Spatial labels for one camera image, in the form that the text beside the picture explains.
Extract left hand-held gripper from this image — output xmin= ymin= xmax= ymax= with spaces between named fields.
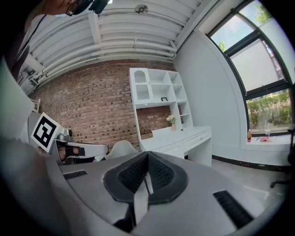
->
xmin=30 ymin=112 xmax=109 ymax=166

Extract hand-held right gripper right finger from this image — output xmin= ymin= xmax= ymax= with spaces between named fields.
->
xmin=134 ymin=151 xmax=278 ymax=236

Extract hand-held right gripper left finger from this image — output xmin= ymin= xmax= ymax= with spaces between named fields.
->
xmin=59 ymin=151 xmax=148 ymax=233

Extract white desk drawer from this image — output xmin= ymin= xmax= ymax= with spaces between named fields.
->
xmin=185 ymin=130 xmax=212 ymax=149

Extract white desk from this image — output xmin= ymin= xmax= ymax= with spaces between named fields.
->
xmin=139 ymin=125 xmax=213 ymax=168

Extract white shell chair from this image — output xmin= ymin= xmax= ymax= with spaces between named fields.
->
xmin=105 ymin=140 xmax=139 ymax=161

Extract white furniture piece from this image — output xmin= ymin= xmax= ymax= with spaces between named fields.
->
xmin=29 ymin=98 xmax=41 ymax=114

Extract white shelf hutch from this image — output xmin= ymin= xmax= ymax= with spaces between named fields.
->
xmin=129 ymin=67 xmax=194 ymax=132

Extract white window sill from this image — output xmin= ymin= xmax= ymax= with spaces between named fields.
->
xmin=240 ymin=134 xmax=295 ymax=152

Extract person's white shirt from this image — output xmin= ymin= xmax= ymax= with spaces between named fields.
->
xmin=0 ymin=13 xmax=47 ymax=148

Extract row of white ceiling pipes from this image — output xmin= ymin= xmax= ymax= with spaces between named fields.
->
xmin=27 ymin=9 xmax=183 ymax=86

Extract black eyeglasses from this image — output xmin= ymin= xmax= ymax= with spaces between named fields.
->
xmin=65 ymin=1 xmax=78 ymax=17

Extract round ceiling fixture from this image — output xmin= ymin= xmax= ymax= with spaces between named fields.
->
xmin=134 ymin=4 xmax=149 ymax=16

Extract person's head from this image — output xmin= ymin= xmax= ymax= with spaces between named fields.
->
xmin=43 ymin=0 xmax=93 ymax=17

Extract black framed window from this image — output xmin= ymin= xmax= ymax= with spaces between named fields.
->
xmin=206 ymin=0 xmax=295 ymax=137

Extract black cord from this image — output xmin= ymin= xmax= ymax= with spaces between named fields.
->
xmin=12 ymin=14 xmax=48 ymax=68

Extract black head-mounted camera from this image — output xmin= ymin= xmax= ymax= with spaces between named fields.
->
xmin=88 ymin=0 xmax=109 ymax=15

